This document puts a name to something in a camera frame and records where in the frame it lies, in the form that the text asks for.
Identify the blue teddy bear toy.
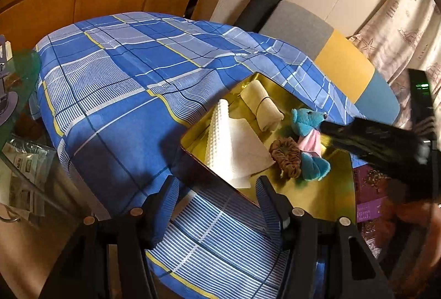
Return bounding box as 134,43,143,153
291,108,331,181

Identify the pink cardboard box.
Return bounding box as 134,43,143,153
353,165,390,223

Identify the black rolled mat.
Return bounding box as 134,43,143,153
234,0,283,33

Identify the white waffle cloth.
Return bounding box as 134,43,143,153
204,99,274,189

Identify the green glass side table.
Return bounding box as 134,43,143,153
1,35,40,148

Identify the blue plaid tablecloth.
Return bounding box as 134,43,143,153
35,12,359,298

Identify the gold metal tray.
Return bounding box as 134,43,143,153
173,73,357,230

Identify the beige towel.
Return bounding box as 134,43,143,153
240,80,284,132

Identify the brown hair scrunchie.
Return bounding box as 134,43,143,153
269,137,301,179

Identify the beige patterned curtain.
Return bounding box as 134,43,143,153
350,0,440,128

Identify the grey yellow blue sofa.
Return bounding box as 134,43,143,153
260,1,400,124

